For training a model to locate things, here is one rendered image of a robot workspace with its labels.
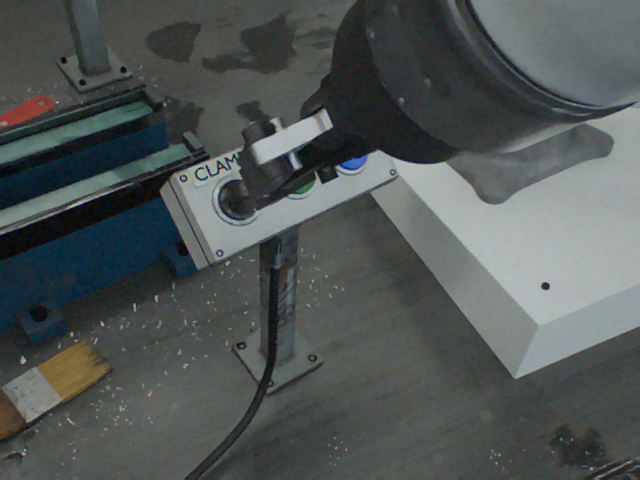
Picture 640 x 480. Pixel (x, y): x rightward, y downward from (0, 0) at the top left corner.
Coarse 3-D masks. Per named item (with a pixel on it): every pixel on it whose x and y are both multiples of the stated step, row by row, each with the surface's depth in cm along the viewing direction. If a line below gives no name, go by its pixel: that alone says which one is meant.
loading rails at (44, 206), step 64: (64, 128) 80; (128, 128) 82; (0, 192) 77; (64, 192) 73; (128, 192) 74; (0, 256) 69; (64, 256) 74; (128, 256) 80; (0, 320) 75; (64, 320) 75
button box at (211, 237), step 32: (224, 160) 53; (384, 160) 58; (160, 192) 56; (192, 192) 52; (320, 192) 56; (352, 192) 57; (192, 224) 52; (224, 224) 52; (256, 224) 53; (288, 224) 54; (192, 256) 55; (224, 256) 52
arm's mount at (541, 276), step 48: (624, 144) 87; (384, 192) 89; (432, 192) 82; (528, 192) 81; (576, 192) 81; (624, 192) 81; (432, 240) 82; (480, 240) 76; (528, 240) 76; (576, 240) 76; (624, 240) 76; (480, 288) 76; (528, 288) 72; (576, 288) 72; (624, 288) 71; (528, 336) 71; (576, 336) 75
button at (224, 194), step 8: (224, 184) 52; (232, 184) 52; (240, 184) 52; (224, 192) 52; (232, 192) 52; (240, 192) 52; (224, 200) 52; (232, 200) 52; (240, 200) 52; (248, 200) 52; (224, 208) 52; (232, 208) 52; (240, 208) 52; (248, 208) 52; (232, 216) 52; (240, 216) 52; (248, 216) 52
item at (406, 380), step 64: (0, 0) 117; (128, 0) 119; (192, 0) 120; (256, 0) 122; (320, 0) 123; (0, 64) 106; (128, 64) 108; (192, 64) 109; (256, 64) 110; (320, 64) 111; (192, 128) 99; (256, 256) 85; (320, 256) 85; (384, 256) 86; (128, 320) 78; (192, 320) 78; (256, 320) 79; (320, 320) 79; (384, 320) 79; (448, 320) 80; (0, 384) 72; (128, 384) 73; (192, 384) 73; (256, 384) 73; (320, 384) 74; (384, 384) 74; (448, 384) 74; (512, 384) 75; (576, 384) 75; (0, 448) 68; (64, 448) 68; (128, 448) 68; (192, 448) 69; (256, 448) 69; (320, 448) 69; (384, 448) 69; (448, 448) 70; (512, 448) 70; (576, 448) 71
